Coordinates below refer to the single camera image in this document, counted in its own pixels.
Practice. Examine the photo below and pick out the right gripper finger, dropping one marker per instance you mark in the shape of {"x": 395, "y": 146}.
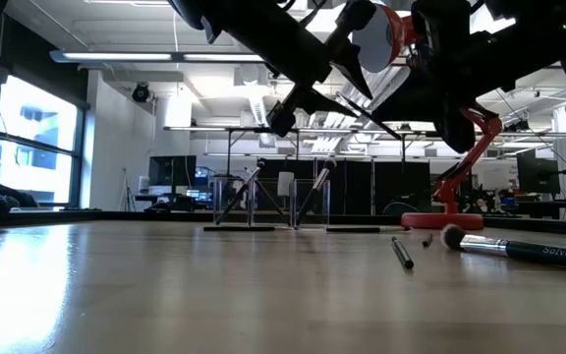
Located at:
{"x": 411, "y": 108}

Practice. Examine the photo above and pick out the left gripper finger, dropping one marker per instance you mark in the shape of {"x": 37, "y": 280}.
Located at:
{"x": 322, "y": 102}
{"x": 352, "y": 69}

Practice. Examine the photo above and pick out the black eyeliner pencil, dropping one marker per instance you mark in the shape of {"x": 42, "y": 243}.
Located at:
{"x": 403, "y": 253}

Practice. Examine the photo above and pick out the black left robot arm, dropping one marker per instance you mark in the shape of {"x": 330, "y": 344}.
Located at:
{"x": 204, "y": 15}

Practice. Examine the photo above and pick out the black monitor on arm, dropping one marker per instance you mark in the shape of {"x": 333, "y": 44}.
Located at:
{"x": 538, "y": 172}

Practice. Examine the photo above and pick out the black partition panels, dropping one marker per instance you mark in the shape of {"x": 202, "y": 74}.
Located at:
{"x": 391, "y": 187}

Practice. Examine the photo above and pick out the red desk lamp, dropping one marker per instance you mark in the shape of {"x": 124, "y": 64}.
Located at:
{"x": 442, "y": 221}

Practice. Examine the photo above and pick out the clear acrylic brush organizer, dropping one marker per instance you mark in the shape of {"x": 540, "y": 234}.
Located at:
{"x": 224, "y": 196}

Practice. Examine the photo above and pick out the black round ceiling speaker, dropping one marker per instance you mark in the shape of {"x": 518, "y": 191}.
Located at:
{"x": 140, "y": 93}

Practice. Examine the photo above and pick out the black computer monitor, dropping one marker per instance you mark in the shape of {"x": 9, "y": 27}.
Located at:
{"x": 172, "y": 169}

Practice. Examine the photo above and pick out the long ceiling light strip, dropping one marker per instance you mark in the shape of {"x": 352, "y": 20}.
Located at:
{"x": 116, "y": 56}

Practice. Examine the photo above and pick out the white container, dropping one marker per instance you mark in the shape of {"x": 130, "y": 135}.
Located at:
{"x": 144, "y": 185}

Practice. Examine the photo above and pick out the thin tripod stand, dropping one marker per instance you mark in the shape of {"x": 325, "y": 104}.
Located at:
{"x": 126, "y": 184}

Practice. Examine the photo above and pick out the large office window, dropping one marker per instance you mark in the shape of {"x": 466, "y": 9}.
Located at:
{"x": 37, "y": 123}

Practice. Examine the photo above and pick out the black aluminium table frame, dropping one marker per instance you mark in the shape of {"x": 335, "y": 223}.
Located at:
{"x": 116, "y": 216}

